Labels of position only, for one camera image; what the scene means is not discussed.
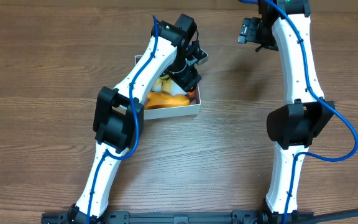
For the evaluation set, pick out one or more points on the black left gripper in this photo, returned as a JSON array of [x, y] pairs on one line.
[[187, 81]]

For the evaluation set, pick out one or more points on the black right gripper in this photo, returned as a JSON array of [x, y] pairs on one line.
[[267, 45]]

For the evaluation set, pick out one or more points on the white plush chicken toy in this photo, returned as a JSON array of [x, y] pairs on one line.
[[167, 85]]

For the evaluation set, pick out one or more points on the white box pink interior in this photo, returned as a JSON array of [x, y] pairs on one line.
[[172, 110]]

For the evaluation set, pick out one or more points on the orange rubber duck toy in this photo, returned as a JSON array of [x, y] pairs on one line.
[[158, 100]]

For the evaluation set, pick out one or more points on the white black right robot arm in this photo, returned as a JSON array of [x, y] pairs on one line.
[[284, 26]]

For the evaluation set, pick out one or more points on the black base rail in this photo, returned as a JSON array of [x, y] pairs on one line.
[[125, 217]]

